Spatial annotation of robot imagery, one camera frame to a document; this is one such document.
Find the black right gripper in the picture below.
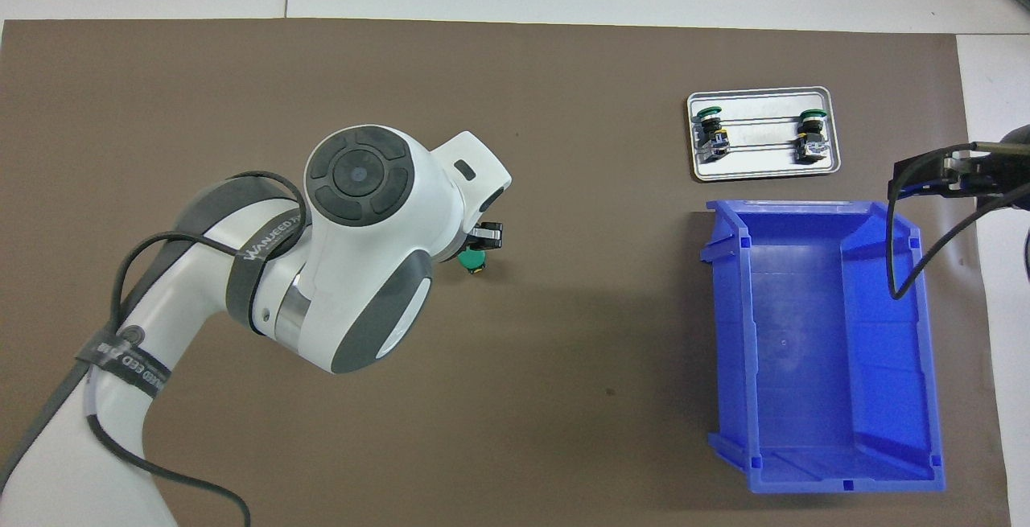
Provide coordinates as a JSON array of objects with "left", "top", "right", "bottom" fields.
[{"left": 888, "top": 123, "right": 1030, "bottom": 210}]

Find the silver metal tray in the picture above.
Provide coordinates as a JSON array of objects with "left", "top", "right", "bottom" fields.
[{"left": 686, "top": 86, "right": 842, "bottom": 183}]

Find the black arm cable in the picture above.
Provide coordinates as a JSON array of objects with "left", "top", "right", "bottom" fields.
[
  {"left": 84, "top": 171, "right": 311, "bottom": 527},
  {"left": 884, "top": 149, "right": 1030, "bottom": 301}
]

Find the blue plastic storage bin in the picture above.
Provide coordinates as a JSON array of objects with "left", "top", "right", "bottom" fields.
[{"left": 698, "top": 199, "right": 946, "bottom": 495}]

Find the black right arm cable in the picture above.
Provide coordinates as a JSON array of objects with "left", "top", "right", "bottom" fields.
[{"left": 884, "top": 149, "right": 1030, "bottom": 301}]

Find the brown table mat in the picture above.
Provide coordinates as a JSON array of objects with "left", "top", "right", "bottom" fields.
[{"left": 0, "top": 19, "right": 1012, "bottom": 527}]

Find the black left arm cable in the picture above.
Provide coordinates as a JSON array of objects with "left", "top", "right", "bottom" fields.
[{"left": 84, "top": 171, "right": 311, "bottom": 527}]

